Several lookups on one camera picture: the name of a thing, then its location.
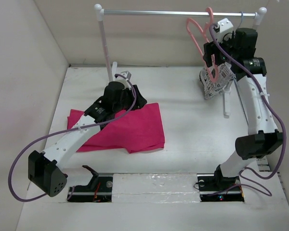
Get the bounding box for pink trousers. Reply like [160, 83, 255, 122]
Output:
[77, 103, 165, 154]

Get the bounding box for blue wire hanger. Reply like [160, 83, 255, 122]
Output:
[237, 11, 244, 29]

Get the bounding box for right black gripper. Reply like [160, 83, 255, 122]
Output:
[203, 30, 240, 67]

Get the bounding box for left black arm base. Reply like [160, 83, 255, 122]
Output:
[67, 174, 113, 203]

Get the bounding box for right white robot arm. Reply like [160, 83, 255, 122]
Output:
[204, 24, 287, 190]

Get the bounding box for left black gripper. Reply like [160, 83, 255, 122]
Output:
[113, 85, 146, 114]

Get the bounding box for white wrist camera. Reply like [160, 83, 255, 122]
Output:
[115, 71, 131, 84]
[213, 18, 234, 42]

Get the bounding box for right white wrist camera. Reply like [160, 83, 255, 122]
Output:
[213, 18, 234, 42]

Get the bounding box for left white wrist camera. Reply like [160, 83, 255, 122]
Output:
[115, 71, 131, 84]

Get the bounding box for pink plastic hanger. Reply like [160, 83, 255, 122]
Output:
[185, 7, 219, 83]

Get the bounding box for white metal clothes rack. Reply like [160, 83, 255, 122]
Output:
[94, 3, 267, 118]

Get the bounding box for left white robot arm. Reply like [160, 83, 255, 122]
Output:
[28, 81, 147, 197]

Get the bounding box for black white printed garment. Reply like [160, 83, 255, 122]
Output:
[199, 63, 235, 100]

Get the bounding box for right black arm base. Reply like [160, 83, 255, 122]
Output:
[194, 174, 244, 202]

